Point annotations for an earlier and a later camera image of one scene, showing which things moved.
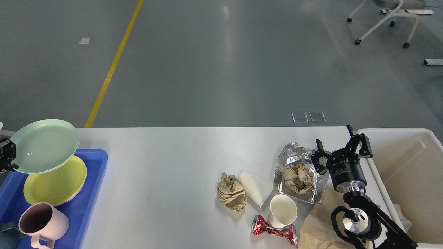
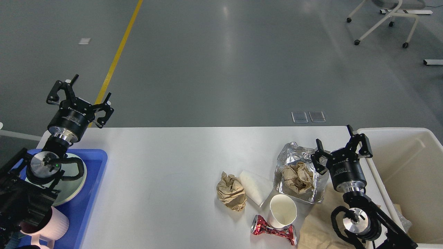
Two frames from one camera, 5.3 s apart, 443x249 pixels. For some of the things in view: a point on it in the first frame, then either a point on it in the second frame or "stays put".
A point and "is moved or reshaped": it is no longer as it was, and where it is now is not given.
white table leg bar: (433, 62) stays put
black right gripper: (344, 166) stays put
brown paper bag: (317, 232) stays put
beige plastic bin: (407, 164) stays put
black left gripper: (7, 154) -> (73, 117)
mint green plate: (45, 146) is moved or reshaped
